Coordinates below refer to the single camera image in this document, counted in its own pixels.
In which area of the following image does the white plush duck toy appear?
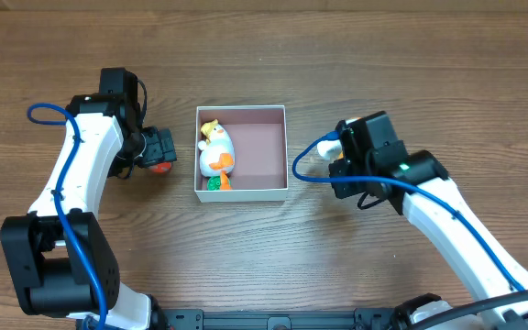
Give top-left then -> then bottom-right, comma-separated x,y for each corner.
197,119 -> 236,191

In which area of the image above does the green round plastic cap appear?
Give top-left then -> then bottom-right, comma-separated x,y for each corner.
207,174 -> 232,191

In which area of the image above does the orange rubber dog toy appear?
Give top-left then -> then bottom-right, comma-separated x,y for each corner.
337,117 -> 361,160

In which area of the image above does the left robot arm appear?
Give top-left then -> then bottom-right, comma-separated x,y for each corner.
0,90 -> 169,329

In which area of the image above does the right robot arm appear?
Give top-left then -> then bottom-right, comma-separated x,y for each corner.
318,142 -> 528,329

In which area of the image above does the red ball toy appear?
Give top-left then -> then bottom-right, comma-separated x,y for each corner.
149,162 -> 172,173

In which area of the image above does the white wooden rattle drum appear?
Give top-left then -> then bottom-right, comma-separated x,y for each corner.
312,139 -> 344,161

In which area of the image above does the white square cardboard box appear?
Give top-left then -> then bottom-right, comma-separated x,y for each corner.
194,104 -> 289,203

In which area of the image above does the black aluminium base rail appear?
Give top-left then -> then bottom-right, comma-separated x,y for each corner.
148,308 -> 411,330

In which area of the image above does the left blue cable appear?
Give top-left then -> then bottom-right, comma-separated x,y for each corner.
26,103 -> 109,330

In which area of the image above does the blue cable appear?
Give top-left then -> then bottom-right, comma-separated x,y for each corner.
291,130 -> 528,326
26,103 -> 109,330

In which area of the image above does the right blue cable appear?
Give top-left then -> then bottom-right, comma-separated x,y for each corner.
291,130 -> 528,326

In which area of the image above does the thick black cable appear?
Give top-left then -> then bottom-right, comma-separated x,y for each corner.
410,282 -> 528,330

